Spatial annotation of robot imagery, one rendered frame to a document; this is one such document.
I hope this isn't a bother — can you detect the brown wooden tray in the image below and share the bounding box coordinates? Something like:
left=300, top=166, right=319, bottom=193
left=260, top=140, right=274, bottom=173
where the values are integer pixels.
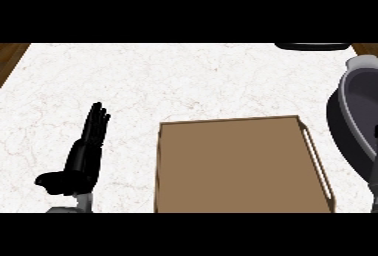
left=152, top=114, right=339, bottom=214

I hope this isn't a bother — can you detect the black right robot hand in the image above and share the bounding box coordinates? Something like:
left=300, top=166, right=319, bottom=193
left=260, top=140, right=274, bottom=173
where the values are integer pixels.
left=370, top=128, right=378, bottom=214

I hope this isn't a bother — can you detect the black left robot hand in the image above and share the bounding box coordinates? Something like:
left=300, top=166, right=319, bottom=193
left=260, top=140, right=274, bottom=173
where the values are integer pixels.
left=34, top=101, right=113, bottom=198

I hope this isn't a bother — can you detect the dark grey pot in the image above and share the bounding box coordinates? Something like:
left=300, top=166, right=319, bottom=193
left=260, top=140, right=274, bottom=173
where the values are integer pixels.
left=325, top=54, right=378, bottom=183

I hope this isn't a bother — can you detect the black rounded appliance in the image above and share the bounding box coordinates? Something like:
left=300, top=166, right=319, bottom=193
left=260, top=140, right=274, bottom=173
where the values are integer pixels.
left=274, top=42, right=353, bottom=52

